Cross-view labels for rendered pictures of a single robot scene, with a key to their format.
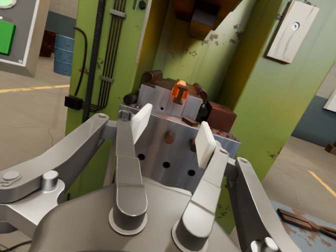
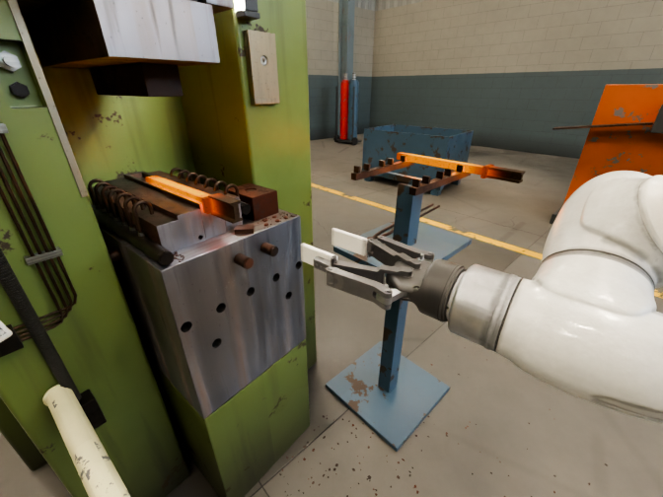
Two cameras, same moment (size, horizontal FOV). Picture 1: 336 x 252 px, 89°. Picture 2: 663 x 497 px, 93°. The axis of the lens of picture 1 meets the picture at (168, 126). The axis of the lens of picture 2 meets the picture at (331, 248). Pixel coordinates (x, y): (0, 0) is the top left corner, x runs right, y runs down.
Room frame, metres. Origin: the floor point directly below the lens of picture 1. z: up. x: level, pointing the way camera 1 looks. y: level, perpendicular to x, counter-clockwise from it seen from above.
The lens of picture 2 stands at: (-0.10, 0.33, 1.23)
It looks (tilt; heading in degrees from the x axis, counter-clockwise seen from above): 27 degrees down; 310
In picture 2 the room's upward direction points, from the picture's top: straight up
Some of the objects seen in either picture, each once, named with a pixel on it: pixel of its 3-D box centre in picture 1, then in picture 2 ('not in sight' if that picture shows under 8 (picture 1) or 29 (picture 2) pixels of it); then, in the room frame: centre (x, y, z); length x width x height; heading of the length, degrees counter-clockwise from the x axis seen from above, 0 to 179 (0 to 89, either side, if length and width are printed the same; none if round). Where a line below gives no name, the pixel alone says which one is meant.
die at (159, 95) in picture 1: (173, 91); (161, 202); (0.75, 0.02, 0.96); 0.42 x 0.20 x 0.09; 1
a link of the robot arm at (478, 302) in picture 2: not in sight; (480, 304); (-0.04, -0.01, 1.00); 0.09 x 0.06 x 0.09; 91
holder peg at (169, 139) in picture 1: (169, 137); (244, 260); (0.46, -0.01, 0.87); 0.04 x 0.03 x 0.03; 1
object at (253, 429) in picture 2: not in sight; (221, 379); (0.76, -0.03, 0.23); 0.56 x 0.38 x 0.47; 1
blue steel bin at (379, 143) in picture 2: not in sight; (414, 157); (1.91, -3.85, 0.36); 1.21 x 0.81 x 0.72; 179
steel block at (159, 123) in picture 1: (167, 146); (197, 277); (0.76, -0.03, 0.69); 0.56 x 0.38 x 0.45; 1
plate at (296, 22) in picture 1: (290, 33); (262, 69); (0.68, -0.29, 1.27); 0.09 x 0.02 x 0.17; 91
